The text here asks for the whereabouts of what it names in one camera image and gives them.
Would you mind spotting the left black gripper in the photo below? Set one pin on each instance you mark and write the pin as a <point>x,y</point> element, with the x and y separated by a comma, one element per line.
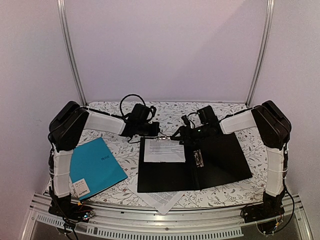
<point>155,130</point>

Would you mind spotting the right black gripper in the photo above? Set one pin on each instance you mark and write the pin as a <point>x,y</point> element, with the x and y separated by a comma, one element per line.
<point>183,129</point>

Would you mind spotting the printed paper sheet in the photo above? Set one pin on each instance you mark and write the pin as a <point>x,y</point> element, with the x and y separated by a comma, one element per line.
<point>163,202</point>
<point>163,151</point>

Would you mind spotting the black clip folder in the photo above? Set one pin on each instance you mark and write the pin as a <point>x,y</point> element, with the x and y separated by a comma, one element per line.
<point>215,161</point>

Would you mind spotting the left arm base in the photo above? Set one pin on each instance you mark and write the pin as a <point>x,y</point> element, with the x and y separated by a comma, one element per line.
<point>74,212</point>

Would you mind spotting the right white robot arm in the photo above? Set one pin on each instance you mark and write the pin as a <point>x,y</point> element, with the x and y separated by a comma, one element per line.
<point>273,126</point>

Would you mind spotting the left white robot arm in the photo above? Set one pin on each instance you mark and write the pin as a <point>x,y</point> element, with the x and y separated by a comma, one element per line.
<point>65,131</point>

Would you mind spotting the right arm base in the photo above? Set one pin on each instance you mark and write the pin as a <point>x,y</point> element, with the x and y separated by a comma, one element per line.
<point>270,207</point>

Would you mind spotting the blue folder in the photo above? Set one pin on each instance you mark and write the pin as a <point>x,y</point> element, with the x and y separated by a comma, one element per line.
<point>93,169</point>

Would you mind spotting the floral tablecloth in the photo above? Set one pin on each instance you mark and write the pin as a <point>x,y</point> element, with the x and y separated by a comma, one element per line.
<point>127,154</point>

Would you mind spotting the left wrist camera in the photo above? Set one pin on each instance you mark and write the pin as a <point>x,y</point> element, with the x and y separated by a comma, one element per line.
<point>142,114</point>

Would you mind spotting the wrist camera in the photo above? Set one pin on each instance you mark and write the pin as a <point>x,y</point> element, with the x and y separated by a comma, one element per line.
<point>206,115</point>
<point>142,114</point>

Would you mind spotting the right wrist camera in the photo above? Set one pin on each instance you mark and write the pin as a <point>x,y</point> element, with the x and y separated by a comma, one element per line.
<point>206,115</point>

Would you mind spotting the front aluminium rail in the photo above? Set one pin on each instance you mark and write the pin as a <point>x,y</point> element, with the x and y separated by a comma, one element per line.
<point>121,222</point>

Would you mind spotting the right aluminium frame post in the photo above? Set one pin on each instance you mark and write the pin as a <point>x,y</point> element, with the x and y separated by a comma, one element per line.
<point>262,51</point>

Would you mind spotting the aluminium frame post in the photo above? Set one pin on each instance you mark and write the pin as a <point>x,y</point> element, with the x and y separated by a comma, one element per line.
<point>262,51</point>
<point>61,7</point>

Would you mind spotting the left aluminium frame post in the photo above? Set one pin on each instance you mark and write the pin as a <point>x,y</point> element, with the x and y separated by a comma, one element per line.
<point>61,7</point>

